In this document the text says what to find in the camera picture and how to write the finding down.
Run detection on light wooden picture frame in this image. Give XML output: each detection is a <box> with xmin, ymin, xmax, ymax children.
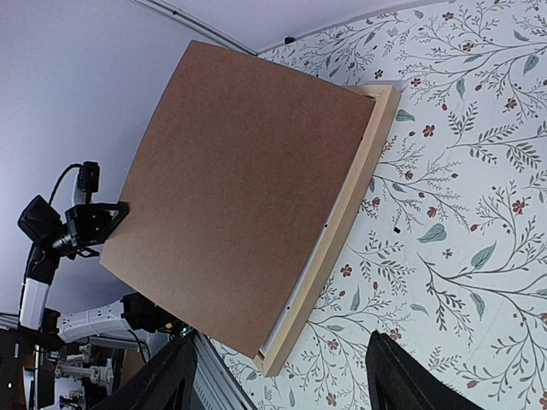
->
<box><xmin>252</xmin><ymin>84</ymin><xmax>402</xmax><ymax>378</ymax></box>

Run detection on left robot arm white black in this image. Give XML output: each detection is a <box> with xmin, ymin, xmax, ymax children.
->
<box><xmin>17</xmin><ymin>196</ymin><xmax>176</xmax><ymax>349</ymax></box>

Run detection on aluminium front rail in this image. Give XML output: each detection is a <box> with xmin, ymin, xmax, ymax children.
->
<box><xmin>0</xmin><ymin>311</ymin><xmax>257</xmax><ymax>410</ymax></box>

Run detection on brown backing board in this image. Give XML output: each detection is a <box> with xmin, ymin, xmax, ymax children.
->
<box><xmin>101</xmin><ymin>41</ymin><xmax>374</xmax><ymax>357</ymax></box>

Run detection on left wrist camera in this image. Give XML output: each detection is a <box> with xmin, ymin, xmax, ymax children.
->
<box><xmin>73</xmin><ymin>161</ymin><xmax>100</xmax><ymax>205</ymax></box>

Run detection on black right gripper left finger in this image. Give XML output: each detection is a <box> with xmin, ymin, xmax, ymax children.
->
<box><xmin>94</xmin><ymin>336</ymin><xmax>197</xmax><ymax>410</ymax></box>

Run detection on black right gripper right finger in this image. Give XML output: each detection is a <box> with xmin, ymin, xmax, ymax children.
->
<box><xmin>367</xmin><ymin>331</ymin><xmax>478</xmax><ymax>410</ymax></box>

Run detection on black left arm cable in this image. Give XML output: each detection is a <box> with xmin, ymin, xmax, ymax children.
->
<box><xmin>46</xmin><ymin>163</ymin><xmax>82</xmax><ymax>204</ymax></box>

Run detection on floral patterned table mat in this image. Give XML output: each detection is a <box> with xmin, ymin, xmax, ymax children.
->
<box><xmin>216</xmin><ymin>1</ymin><xmax>546</xmax><ymax>409</ymax></box>

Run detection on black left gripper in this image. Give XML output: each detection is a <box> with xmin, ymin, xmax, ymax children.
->
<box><xmin>65</xmin><ymin>202</ymin><xmax>129</xmax><ymax>248</ymax></box>

